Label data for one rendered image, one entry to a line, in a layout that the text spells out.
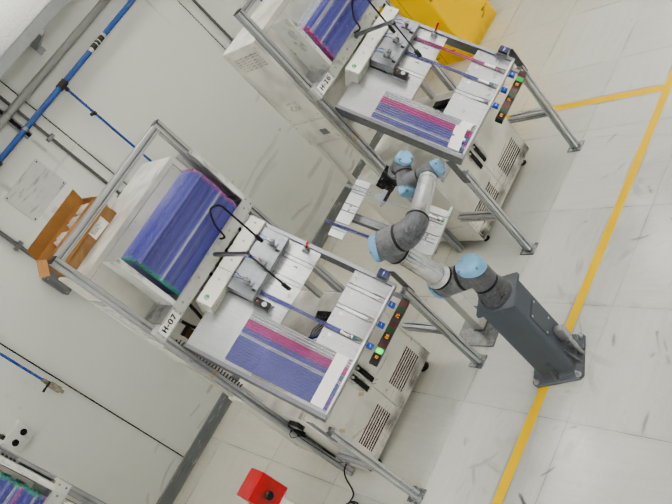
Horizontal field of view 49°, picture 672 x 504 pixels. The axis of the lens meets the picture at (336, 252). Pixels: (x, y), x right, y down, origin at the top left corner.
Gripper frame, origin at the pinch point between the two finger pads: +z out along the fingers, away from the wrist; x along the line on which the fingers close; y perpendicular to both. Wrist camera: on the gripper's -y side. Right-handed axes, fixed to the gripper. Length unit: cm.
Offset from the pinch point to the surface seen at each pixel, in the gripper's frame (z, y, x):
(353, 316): 13, -11, 57
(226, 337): 25, 35, 89
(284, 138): 165, 78, -102
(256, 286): 17, 34, 64
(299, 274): 19, 19, 48
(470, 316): 45, -68, 14
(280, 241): 16, 34, 39
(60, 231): 32, 126, 79
